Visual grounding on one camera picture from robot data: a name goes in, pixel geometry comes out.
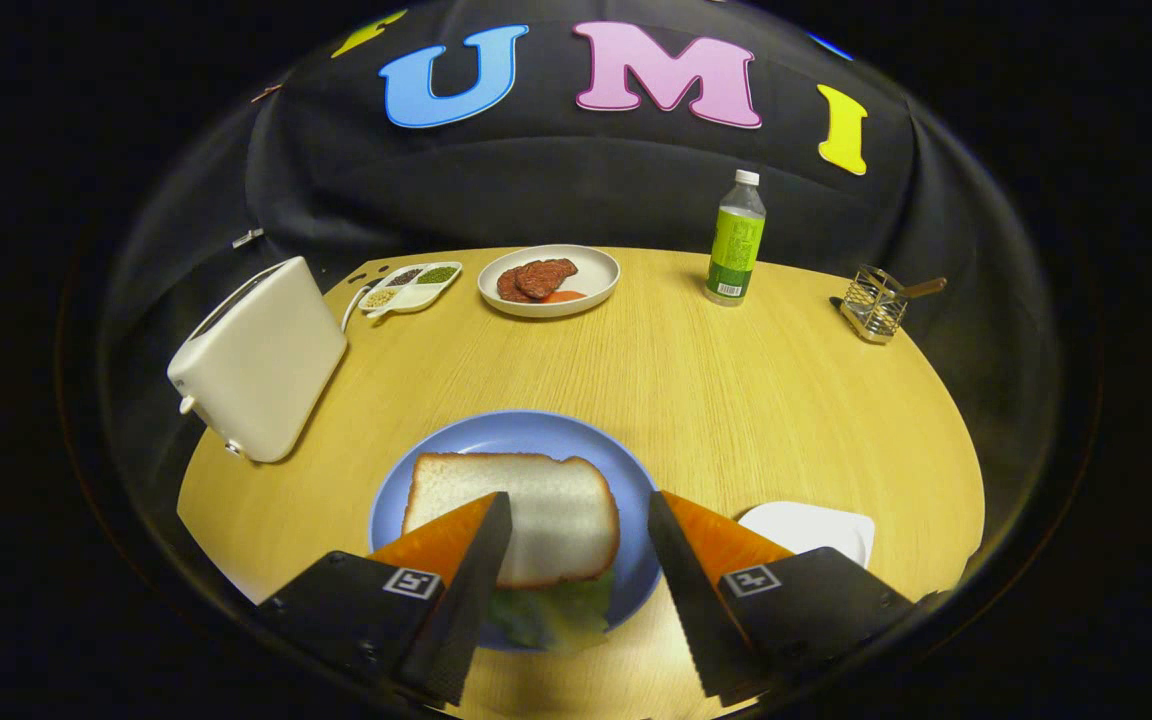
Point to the small white square plate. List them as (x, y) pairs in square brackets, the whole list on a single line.
[(816, 525)]

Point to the pink cloth clip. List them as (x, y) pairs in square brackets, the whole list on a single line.
[(267, 93)]

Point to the black backdrop cloth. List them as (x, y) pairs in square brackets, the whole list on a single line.
[(576, 180)]

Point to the round white plate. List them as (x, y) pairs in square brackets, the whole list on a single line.
[(598, 270)]

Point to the green label drink bottle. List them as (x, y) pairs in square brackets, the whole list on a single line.
[(734, 250)]

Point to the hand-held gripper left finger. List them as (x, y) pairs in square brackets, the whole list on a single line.
[(466, 610)]

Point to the white toaster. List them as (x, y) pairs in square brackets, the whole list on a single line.
[(261, 360)]

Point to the small brown meat slice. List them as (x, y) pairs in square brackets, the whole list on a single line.
[(508, 288)]

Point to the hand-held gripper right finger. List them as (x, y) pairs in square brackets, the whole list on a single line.
[(691, 600)]

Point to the white divided seasoning tray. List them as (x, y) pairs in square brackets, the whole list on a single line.
[(416, 297)]

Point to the plain white bread slice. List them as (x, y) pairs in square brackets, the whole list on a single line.
[(556, 510)]

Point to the green lettuce leaf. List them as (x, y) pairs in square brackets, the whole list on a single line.
[(551, 610)]

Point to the blue plate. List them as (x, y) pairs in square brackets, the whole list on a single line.
[(516, 432)]

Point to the white cloth clip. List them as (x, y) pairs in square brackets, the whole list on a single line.
[(248, 238)]

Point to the large brown meat slice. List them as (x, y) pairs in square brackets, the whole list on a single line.
[(546, 277)]

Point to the orange tomato slice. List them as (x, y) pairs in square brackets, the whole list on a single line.
[(564, 297)]

